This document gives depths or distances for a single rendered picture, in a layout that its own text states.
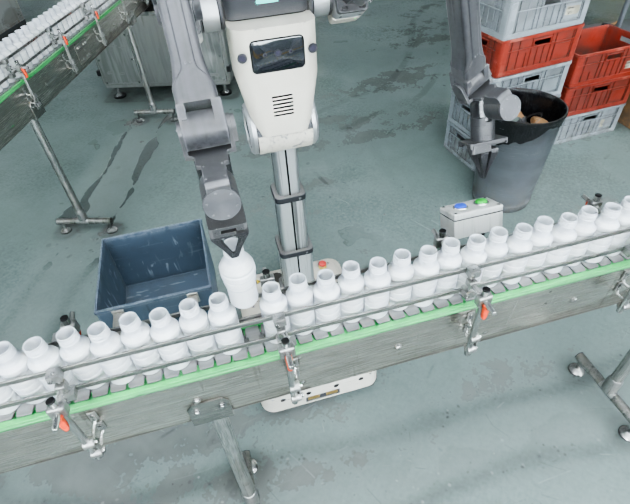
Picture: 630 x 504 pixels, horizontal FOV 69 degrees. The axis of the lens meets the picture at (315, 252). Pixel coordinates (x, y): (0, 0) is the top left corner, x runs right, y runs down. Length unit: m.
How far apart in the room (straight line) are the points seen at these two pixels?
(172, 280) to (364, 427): 1.01
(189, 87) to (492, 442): 1.81
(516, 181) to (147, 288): 2.17
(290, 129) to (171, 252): 0.58
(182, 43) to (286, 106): 0.68
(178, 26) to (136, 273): 1.07
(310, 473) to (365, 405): 0.37
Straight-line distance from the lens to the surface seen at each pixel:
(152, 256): 1.63
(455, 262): 1.09
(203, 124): 0.71
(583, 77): 3.81
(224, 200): 0.69
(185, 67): 0.74
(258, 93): 1.35
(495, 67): 3.17
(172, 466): 2.13
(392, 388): 2.18
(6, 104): 2.73
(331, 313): 1.03
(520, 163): 2.92
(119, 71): 4.89
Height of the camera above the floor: 1.87
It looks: 43 degrees down
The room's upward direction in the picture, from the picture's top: 4 degrees counter-clockwise
